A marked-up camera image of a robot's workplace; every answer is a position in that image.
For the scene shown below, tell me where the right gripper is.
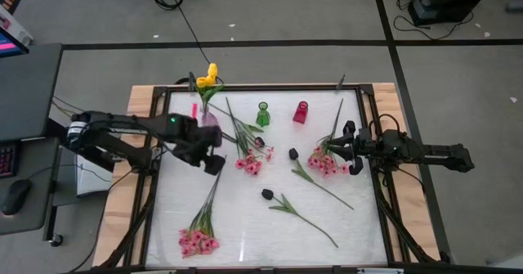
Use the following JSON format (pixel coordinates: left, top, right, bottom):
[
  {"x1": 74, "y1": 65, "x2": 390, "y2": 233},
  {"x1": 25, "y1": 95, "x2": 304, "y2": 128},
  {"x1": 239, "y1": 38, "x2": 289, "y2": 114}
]
[{"x1": 328, "y1": 120, "x2": 385, "y2": 176}]

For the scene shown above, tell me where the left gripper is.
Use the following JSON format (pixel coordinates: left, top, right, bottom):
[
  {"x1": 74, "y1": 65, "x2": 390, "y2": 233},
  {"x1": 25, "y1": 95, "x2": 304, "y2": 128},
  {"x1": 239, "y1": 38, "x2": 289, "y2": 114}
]
[{"x1": 171, "y1": 114, "x2": 226, "y2": 177}]

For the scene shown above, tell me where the purple glass vase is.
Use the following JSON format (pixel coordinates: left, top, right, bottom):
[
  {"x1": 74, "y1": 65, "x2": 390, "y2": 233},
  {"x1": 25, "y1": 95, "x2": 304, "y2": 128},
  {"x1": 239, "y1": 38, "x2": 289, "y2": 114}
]
[{"x1": 199, "y1": 104, "x2": 220, "y2": 128}]

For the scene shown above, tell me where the pink artificial flower bunch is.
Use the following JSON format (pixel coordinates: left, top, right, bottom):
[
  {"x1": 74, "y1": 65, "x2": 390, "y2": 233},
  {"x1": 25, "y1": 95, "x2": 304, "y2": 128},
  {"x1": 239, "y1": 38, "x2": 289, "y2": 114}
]
[
  {"x1": 177, "y1": 169, "x2": 224, "y2": 260},
  {"x1": 306, "y1": 97, "x2": 352, "y2": 180},
  {"x1": 224, "y1": 97, "x2": 275, "y2": 177}
]

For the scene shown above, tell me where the black tulip stem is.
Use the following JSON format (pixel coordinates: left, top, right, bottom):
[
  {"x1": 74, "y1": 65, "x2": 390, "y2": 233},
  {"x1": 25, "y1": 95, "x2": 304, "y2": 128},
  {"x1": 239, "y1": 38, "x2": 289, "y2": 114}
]
[{"x1": 261, "y1": 188, "x2": 340, "y2": 249}]

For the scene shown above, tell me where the yellow artificial tulip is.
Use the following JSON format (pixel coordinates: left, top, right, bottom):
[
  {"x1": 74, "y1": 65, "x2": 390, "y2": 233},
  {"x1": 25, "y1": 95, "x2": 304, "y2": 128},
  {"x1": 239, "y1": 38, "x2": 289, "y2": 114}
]
[
  {"x1": 203, "y1": 62, "x2": 226, "y2": 108},
  {"x1": 194, "y1": 75, "x2": 216, "y2": 108},
  {"x1": 203, "y1": 74, "x2": 217, "y2": 108}
]

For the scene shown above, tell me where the green glass vase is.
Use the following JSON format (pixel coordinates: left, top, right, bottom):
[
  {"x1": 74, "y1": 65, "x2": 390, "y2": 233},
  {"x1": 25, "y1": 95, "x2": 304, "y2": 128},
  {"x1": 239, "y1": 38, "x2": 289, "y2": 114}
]
[{"x1": 255, "y1": 101, "x2": 271, "y2": 128}]

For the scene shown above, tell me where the red glass vase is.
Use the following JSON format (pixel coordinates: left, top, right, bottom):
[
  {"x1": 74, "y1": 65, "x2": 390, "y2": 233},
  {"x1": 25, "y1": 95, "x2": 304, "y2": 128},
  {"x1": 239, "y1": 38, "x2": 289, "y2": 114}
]
[{"x1": 292, "y1": 100, "x2": 310, "y2": 125}]

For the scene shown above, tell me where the black caster wheel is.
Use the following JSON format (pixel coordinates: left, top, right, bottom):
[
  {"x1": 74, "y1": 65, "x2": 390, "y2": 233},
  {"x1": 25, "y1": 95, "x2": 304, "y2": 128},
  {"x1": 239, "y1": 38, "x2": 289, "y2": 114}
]
[{"x1": 48, "y1": 232, "x2": 65, "y2": 249}]

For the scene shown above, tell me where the grey desk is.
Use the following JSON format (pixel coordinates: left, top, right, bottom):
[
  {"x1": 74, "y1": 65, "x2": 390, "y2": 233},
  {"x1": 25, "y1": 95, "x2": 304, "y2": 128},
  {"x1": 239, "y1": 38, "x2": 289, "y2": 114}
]
[{"x1": 0, "y1": 43, "x2": 63, "y2": 237}]

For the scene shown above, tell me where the black computer mouse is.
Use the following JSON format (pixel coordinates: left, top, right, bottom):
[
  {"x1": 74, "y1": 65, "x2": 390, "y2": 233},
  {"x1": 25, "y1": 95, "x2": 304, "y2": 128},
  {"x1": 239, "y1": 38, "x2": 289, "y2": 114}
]
[{"x1": 1, "y1": 178, "x2": 33, "y2": 217}]

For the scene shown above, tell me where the backlit keyboard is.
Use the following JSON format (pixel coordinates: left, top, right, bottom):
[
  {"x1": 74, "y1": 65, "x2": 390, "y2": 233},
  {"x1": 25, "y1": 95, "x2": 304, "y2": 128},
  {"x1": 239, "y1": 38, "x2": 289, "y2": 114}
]
[{"x1": 0, "y1": 142, "x2": 20, "y2": 180}]

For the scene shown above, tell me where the desk computer monitor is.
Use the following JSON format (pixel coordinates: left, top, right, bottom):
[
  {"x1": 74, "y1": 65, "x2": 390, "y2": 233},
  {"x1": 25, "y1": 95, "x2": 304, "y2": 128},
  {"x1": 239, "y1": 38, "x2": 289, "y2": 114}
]
[{"x1": 0, "y1": 25, "x2": 30, "y2": 59}]

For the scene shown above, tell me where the white cardboard box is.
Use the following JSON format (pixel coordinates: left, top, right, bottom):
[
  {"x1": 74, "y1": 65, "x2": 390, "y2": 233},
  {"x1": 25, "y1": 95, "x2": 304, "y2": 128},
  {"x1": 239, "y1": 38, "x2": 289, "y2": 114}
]
[{"x1": 0, "y1": 3, "x2": 34, "y2": 47}]

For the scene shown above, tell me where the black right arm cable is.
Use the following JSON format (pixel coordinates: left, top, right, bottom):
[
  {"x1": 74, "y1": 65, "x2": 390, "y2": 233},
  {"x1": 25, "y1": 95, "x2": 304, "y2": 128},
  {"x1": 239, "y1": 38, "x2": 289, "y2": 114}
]
[{"x1": 369, "y1": 112, "x2": 405, "y2": 138}]

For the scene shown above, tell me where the black metal table frame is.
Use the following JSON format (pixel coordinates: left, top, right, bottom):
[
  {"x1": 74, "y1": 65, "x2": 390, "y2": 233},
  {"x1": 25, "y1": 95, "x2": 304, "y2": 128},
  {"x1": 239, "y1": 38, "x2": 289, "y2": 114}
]
[{"x1": 97, "y1": 83, "x2": 455, "y2": 274}]

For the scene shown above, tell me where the black floor cable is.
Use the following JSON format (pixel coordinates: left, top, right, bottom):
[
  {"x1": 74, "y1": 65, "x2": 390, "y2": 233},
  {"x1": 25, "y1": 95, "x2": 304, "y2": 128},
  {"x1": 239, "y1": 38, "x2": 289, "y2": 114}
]
[{"x1": 151, "y1": 0, "x2": 213, "y2": 66}]

